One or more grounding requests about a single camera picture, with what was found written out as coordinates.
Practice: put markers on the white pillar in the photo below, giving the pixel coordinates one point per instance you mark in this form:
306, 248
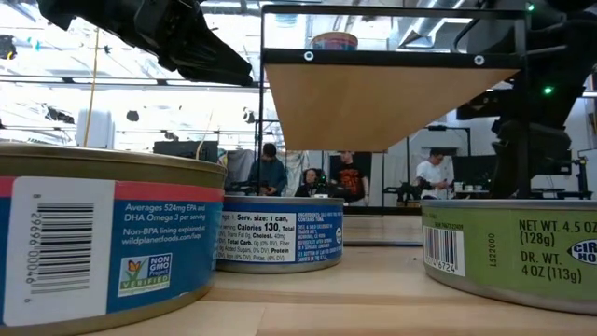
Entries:
105, 128

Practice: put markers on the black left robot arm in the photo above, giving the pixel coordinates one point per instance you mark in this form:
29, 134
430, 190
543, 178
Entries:
93, 14

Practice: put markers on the black table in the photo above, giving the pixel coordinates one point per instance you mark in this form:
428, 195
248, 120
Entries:
573, 193

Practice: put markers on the black computer monitor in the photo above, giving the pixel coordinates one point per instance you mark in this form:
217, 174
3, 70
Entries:
473, 168
186, 151

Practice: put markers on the silver can blue label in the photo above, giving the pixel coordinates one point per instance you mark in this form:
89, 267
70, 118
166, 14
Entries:
280, 233

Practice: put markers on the teal patterned cloth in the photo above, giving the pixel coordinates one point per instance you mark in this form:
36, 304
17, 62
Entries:
296, 158

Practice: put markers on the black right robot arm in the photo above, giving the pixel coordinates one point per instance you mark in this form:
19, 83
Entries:
569, 46

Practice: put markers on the gold can blue pink label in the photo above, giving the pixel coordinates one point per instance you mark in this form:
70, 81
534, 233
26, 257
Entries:
335, 42
140, 242

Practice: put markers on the grey cloth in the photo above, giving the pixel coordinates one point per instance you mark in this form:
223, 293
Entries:
238, 163

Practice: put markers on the person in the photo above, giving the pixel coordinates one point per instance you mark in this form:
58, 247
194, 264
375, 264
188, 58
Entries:
429, 175
310, 184
350, 179
270, 172

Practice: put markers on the small black hanging lamp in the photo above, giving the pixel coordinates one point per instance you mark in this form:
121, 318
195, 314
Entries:
248, 116
132, 116

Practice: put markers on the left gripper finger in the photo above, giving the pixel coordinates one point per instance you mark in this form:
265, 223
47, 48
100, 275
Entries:
219, 70

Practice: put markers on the silver can olive green label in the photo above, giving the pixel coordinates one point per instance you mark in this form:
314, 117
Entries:
513, 252

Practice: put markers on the small black robot arm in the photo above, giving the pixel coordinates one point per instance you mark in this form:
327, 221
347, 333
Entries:
406, 191
240, 187

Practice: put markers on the black flat screen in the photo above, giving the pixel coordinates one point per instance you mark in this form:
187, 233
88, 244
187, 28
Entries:
565, 163

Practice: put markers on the black hanging fixture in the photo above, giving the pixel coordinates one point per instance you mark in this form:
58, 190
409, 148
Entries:
7, 46
58, 116

